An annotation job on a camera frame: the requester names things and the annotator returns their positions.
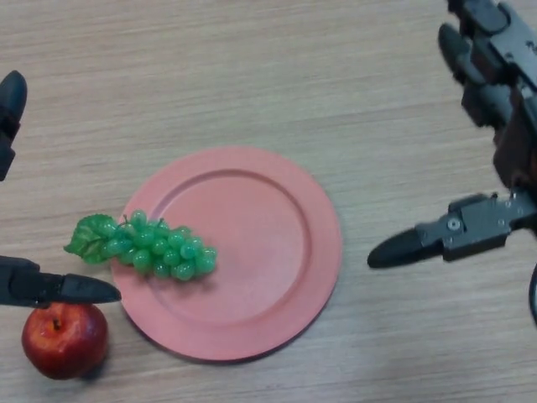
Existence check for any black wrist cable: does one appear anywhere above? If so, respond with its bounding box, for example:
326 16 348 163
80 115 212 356
526 262 537 327

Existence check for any pink round plate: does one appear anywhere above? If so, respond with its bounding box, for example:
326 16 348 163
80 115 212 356
111 145 344 363

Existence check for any green grape bunch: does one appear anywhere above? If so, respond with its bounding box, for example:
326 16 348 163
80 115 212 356
63 210 218 281

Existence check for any red apple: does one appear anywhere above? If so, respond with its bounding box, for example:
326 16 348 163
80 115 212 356
21 302 109 381

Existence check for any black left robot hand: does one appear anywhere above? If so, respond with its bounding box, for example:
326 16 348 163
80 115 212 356
0 70 123 310

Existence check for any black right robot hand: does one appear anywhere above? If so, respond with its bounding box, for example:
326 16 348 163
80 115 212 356
367 0 537 270

